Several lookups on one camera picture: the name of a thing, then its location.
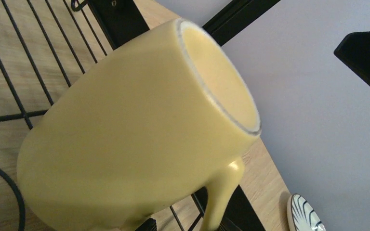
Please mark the yellow mug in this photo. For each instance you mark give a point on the yellow mug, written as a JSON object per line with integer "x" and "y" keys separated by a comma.
{"x": 160, "y": 117}

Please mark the black wire dish rack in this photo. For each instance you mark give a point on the black wire dish rack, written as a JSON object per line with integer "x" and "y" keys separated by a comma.
{"x": 41, "y": 56}

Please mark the blue striped white plate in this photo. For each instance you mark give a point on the blue striped white plate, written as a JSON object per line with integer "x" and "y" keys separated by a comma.
{"x": 301, "y": 215}

